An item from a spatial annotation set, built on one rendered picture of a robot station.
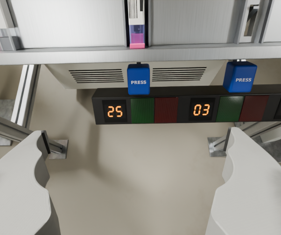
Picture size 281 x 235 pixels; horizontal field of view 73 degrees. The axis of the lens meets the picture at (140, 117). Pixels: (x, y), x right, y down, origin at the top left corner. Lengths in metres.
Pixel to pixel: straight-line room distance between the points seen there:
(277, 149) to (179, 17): 0.92
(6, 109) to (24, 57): 0.96
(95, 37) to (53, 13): 0.04
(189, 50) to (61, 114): 0.89
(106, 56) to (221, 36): 0.12
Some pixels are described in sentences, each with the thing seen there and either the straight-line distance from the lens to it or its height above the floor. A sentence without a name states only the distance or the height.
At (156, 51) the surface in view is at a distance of 0.19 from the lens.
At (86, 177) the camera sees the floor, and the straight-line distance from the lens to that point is 0.92.
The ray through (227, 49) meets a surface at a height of 0.73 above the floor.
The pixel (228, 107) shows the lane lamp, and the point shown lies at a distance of 0.26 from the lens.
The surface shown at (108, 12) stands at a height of 0.74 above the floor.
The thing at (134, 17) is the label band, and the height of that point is 0.75.
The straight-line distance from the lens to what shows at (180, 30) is 0.21.
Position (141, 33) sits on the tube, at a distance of 0.19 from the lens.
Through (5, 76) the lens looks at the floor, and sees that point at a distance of 1.28.
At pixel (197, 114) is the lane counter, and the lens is 0.25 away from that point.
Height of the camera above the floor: 0.88
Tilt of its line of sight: 71 degrees down
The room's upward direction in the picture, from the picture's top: 4 degrees counter-clockwise
